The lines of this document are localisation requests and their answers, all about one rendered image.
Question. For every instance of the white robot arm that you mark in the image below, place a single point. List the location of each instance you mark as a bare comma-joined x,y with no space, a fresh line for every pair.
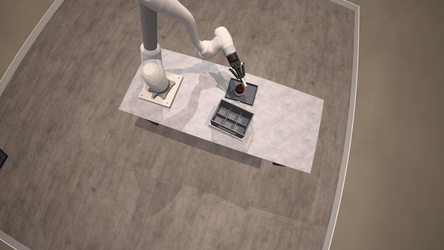
150,51

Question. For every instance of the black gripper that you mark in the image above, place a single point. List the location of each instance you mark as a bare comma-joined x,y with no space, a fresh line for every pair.
235,64

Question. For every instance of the brown glass bottle with white label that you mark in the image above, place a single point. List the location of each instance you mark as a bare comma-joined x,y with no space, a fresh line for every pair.
239,90

